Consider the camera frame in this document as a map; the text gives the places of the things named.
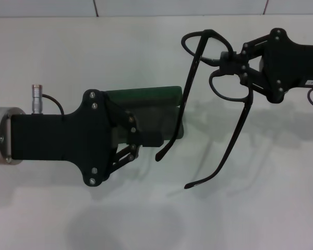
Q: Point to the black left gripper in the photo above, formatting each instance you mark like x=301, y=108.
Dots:
x=54, y=138

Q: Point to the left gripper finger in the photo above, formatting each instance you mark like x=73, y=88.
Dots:
x=151, y=136

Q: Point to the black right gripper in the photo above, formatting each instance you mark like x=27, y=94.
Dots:
x=289, y=65

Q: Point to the green glasses case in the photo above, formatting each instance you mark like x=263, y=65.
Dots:
x=151, y=95

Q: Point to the black glasses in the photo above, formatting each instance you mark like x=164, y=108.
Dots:
x=189, y=83

